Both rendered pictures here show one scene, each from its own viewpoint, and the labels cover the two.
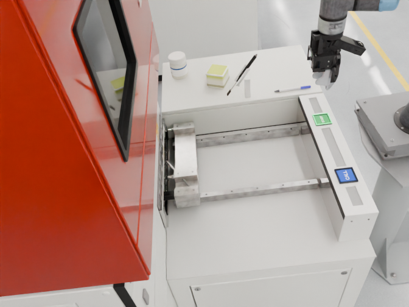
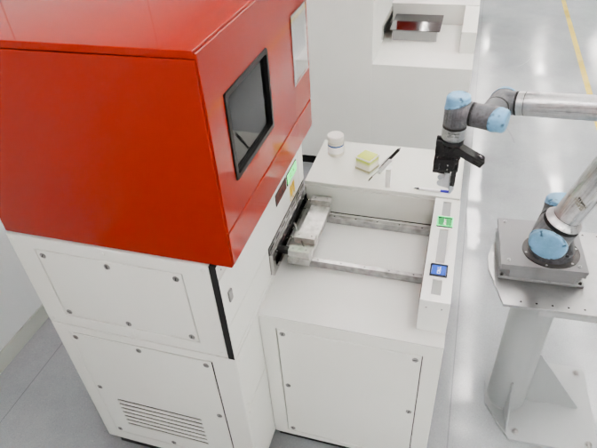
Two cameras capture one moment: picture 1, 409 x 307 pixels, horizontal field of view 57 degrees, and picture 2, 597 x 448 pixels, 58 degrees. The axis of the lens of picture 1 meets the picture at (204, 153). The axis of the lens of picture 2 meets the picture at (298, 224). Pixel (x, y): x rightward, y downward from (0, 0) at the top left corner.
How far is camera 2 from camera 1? 0.78 m
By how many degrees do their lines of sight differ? 14
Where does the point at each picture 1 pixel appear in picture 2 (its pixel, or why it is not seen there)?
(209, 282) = (292, 329)
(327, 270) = (399, 351)
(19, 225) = (166, 196)
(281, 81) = (425, 180)
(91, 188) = (210, 180)
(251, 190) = (357, 268)
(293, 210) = (389, 294)
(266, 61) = (422, 160)
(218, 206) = (325, 274)
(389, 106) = (526, 230)
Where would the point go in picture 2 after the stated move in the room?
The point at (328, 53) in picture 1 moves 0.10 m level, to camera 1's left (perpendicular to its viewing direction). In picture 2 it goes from (448, 158) to (417, 156)
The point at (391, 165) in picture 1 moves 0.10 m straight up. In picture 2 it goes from (503, 284) to (508, 263)
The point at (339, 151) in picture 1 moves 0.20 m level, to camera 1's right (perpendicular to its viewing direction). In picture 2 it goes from (445, 252) to (507, 258)
